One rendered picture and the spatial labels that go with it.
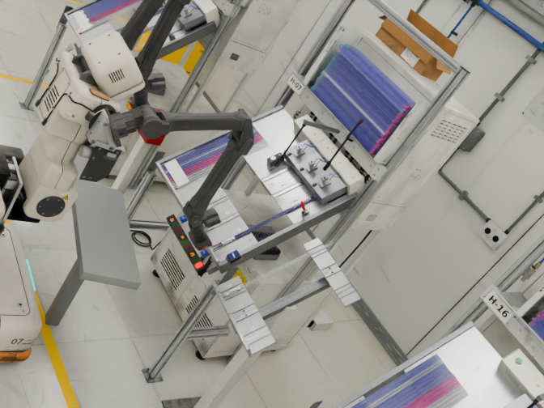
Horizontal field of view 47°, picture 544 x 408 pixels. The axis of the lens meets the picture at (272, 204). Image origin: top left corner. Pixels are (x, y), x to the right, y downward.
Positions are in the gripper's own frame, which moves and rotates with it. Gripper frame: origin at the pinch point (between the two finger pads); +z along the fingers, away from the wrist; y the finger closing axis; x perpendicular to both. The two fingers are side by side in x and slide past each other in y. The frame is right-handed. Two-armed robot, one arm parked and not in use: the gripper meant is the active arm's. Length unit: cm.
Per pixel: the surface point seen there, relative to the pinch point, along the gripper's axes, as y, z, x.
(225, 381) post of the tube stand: -41, 39, 16
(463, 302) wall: -29, 140, -144
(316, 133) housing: 28, -4, -74
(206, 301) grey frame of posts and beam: -13.5, 17.2, 7.9
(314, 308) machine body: -9, 87, -48
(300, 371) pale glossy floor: -21, 125, -30
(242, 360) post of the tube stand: -40.8, 28.1, 6.1
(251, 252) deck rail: -9.5, 4.3, -17.8
